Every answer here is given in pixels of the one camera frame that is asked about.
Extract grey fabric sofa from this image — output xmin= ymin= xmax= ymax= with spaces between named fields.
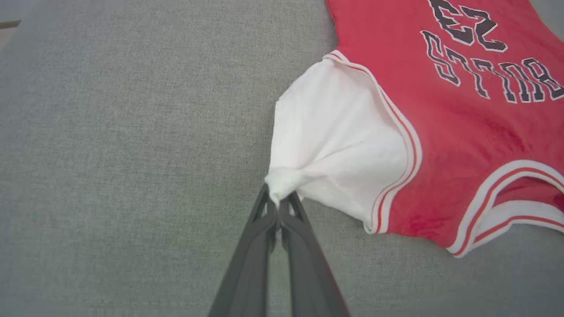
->
xmin=0 ymin=0 xmax=564 ymax=317

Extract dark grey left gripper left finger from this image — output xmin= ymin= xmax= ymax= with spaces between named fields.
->
xmin=207 ymin=184 xmax=279 ymax=317

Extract red basketball jersey white sleeves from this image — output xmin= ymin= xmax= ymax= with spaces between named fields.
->
xmin=264 ymin=0 xmax=564 ymax=259

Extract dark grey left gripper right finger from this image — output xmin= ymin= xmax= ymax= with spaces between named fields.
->
xmin=279 ymin=192 xmax=351 ymax=317

